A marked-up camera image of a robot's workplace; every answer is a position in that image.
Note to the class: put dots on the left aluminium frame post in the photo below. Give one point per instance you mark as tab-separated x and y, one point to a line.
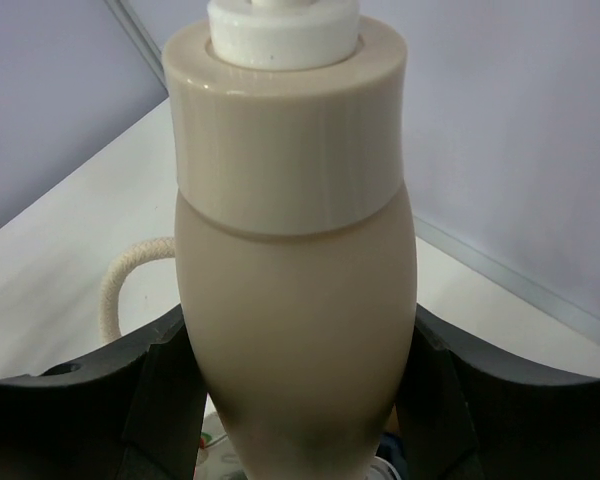
126	16

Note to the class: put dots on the beige pump bottle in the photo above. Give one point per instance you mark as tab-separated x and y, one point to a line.
294	237

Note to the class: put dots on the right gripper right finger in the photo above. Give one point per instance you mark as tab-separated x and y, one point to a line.
471	410

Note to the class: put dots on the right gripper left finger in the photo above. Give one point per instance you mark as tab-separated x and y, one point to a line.
68	422

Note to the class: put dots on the brown canvas bag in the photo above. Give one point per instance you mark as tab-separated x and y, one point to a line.
135	280

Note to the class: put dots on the silver tube white cap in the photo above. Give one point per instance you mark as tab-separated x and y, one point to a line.
394	468

